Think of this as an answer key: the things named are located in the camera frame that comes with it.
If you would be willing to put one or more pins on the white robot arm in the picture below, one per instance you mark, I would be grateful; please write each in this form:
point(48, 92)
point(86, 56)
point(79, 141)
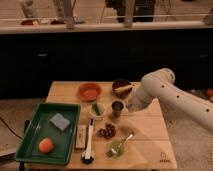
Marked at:
point(160, 84)

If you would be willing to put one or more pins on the dark brown bowl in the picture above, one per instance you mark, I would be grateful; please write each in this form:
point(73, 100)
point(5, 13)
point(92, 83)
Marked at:
point(119, 83)

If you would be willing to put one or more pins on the red-orange bowl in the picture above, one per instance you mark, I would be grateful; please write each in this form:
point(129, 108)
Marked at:
point(89, 91)

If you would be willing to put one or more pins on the green glass bowl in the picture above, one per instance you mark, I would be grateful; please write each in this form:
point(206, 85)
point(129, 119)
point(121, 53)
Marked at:
point(116, 148)

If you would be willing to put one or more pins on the yellow banana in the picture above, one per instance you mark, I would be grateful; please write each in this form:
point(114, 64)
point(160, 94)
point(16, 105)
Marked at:
point(123, 88)

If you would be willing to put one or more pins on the small metal cup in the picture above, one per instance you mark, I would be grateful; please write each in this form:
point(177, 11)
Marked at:
point(117, 107)

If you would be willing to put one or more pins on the green cucumber piece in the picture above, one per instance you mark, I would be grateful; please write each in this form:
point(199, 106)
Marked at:
point(96, 109)

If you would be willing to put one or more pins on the bunch of red grapes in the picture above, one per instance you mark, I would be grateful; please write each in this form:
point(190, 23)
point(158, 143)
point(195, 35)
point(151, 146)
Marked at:
point(107, 132)

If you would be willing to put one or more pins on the small wooden block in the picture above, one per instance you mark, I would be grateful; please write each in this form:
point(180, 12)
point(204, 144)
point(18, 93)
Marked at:
point(81, 137)

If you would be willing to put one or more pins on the blue sponge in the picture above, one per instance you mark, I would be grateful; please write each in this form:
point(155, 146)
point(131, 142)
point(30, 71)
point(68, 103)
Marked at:
point(59, 121)

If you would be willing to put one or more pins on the white black brush tool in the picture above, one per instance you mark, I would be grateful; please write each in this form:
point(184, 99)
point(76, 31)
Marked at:
point(88, 155)

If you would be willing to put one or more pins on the green plastic tray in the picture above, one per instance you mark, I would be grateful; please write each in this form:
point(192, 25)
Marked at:
point(41, 127)

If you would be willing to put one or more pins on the orange fruit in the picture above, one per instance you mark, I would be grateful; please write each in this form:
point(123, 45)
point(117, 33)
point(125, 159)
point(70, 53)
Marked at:
point(46, 145)

